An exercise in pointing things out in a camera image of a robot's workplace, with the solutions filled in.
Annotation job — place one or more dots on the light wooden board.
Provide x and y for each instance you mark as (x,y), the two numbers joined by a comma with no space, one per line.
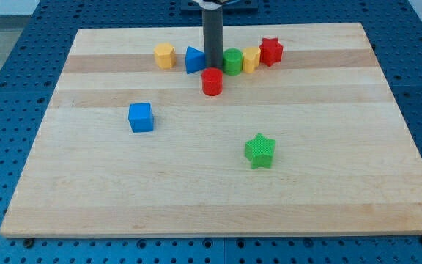
(344,161)

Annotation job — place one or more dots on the red star block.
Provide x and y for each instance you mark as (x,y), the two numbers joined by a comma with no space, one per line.
(271,51)

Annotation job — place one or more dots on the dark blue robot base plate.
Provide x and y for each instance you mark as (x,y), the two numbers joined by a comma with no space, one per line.
(189,6)

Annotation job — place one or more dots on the red cylinder block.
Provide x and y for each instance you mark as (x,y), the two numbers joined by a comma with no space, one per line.
(212,81)

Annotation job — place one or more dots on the blue triangle block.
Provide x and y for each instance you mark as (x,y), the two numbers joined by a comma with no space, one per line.
(194,60)

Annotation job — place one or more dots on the green star block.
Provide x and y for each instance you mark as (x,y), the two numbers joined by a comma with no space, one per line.
(260,151)

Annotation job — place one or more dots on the green cylinder block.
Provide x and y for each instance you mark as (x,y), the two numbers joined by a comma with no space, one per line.
(232,61)

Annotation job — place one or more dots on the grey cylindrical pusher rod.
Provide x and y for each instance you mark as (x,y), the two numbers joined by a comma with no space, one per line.
(212,24)

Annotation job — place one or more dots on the yellow heart block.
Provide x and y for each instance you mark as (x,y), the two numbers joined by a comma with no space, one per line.
(251,59)

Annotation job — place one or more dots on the blue cube block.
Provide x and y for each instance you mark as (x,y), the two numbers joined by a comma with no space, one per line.
(140,117)

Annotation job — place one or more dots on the yellow hexagon block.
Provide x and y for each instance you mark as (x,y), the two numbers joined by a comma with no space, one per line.
(164,54)

